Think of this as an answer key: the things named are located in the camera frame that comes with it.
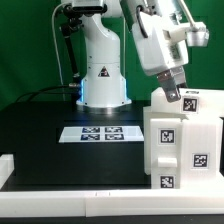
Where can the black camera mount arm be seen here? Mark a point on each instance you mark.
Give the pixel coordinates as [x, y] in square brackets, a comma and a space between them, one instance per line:
[70, 36]

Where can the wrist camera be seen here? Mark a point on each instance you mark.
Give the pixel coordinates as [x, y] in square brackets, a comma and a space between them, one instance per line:
[196, 35]

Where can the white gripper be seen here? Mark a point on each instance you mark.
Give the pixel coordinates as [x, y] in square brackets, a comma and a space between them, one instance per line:
[157, 53]

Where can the white front fence rail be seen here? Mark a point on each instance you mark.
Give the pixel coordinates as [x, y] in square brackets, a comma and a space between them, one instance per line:
[109, 203]

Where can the white cabinet top block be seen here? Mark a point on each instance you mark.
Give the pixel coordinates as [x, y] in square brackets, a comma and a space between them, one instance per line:
[193, 101]

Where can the white left fence piece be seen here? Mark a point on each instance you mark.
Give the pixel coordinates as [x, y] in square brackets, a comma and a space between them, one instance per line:
[6, 168]

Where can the white cabinet body box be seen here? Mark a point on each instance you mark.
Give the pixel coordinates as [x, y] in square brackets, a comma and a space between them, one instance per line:
[200, 148]

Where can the white cabinet door panel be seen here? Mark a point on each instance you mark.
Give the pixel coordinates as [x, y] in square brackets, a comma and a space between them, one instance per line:
[165, 153]

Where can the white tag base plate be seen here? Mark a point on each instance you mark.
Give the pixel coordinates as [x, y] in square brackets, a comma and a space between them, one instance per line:
[101, 134]

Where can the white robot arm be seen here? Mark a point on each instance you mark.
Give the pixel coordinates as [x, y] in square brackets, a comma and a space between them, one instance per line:
[104, 88]

